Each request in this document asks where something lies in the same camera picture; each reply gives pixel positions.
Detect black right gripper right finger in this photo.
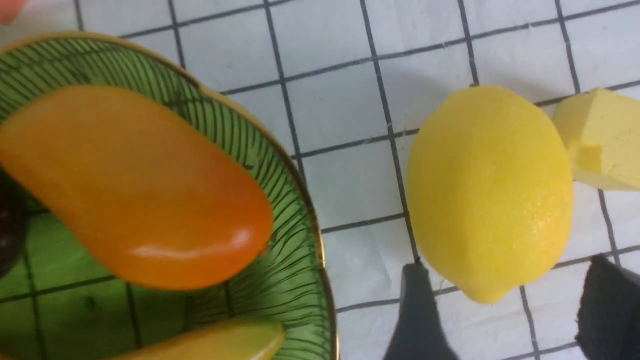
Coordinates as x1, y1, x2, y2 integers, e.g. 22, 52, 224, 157
576, 254, 640, 360

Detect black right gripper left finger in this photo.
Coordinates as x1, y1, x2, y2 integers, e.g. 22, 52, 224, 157
384, 263, 458, 360

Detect yellow plastic banana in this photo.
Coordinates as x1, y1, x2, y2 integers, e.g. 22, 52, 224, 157
115, 317, 286, 360

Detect yellow lemon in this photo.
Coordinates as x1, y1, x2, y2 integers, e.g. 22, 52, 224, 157
406, 86, 574, 304

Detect orange mango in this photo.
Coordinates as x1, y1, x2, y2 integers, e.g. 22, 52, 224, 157
1, 85, 274, 291

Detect dark purple mangosteen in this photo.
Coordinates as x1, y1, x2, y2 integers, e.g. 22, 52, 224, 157
0, 170, 29, 278

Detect yellow foam cube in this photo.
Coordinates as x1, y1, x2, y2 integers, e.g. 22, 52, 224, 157
552, 88, 640, 192

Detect white checkered tablecloth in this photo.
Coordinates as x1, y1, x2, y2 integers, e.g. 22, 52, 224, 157
1, 0, 639, 360

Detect green glass leaf plate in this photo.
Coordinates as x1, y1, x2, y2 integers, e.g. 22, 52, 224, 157
1, 32, 339, 360

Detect orange foam cube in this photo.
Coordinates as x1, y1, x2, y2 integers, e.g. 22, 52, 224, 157
0, 0, 29, 26

